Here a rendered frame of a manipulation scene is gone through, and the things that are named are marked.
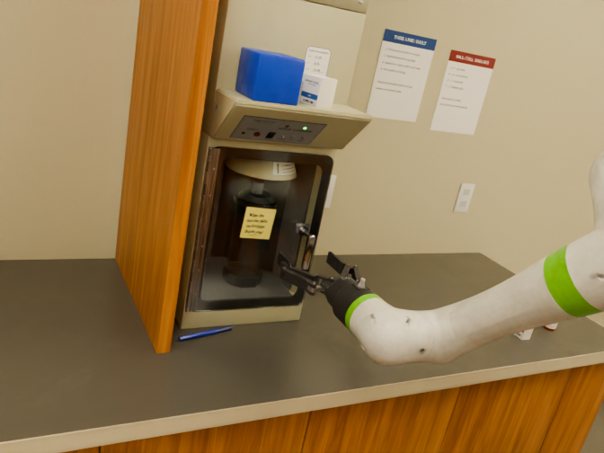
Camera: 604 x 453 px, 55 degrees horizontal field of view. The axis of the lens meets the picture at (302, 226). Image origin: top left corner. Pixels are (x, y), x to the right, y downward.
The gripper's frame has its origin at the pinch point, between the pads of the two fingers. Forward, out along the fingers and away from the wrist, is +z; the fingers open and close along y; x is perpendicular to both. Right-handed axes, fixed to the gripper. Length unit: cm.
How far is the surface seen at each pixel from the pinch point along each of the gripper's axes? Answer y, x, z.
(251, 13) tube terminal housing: 22, -52, 6
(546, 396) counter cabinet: -78, 36, -21
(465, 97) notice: -81, -39, 49
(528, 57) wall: -105, -56, 49
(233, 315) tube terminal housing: 13.8, 17.8, 5.6
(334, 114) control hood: 4.5, -35.9, -5.9
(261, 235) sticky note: 11.0, -4.3, 4.4
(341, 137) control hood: -1.8, -30.3, -0.7
